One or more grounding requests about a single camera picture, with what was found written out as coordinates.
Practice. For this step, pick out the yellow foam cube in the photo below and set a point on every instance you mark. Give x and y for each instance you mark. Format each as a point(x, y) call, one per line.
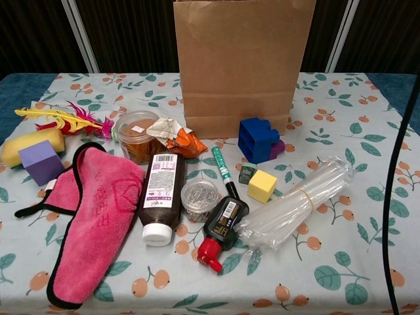
point(260, 185)

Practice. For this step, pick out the yellow sponge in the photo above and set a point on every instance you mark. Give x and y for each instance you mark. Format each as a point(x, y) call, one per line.
point(16, 147)

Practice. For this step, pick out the black bottle red cap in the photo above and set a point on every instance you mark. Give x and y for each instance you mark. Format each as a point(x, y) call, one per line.
point(223, 220)

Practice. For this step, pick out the clear tub brown contents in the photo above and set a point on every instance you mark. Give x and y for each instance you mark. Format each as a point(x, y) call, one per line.
point(134, 131)

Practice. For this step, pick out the small purple block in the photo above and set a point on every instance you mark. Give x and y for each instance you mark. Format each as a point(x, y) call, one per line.
point(278, 150)

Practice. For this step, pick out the floral tablecloth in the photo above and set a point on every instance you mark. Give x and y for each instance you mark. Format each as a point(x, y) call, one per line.
point(328, 229)

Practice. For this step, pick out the black ribbed partition panel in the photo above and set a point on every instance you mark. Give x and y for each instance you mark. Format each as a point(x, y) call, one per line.
point(131, 33)
point(387, 33)
point(328, 33)
point(33, 33)

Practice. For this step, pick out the pink towel black trim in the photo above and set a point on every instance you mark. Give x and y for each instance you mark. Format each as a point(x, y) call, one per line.
point(92, 229)

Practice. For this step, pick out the clear jar of paper clips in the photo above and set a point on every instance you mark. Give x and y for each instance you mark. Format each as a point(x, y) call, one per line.
point(199, 200)

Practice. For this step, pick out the yellow pink feather toy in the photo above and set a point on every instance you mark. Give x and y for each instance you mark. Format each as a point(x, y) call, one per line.
point(65, 119)

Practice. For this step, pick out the purple foam cube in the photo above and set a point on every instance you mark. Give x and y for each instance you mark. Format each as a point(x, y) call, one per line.
point(41, 164)

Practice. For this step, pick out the dark green small cube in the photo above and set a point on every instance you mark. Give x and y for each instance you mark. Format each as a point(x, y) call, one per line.
point(246, 173)

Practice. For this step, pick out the blue building block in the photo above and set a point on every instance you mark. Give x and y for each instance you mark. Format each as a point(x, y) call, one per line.
point(259, 141)

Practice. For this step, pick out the green marker pen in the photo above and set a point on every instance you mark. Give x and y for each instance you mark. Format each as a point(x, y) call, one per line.
point(223, 167)

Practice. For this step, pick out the crumpled orange silver wrapper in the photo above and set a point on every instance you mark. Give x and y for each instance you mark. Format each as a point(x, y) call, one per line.
point(183, 144)

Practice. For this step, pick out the brown bottle white cap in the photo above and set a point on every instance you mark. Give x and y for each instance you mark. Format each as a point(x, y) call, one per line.
point(160, 197)

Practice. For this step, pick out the brown paper bag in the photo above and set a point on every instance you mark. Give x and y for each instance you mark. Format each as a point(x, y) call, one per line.
point(243, 65)

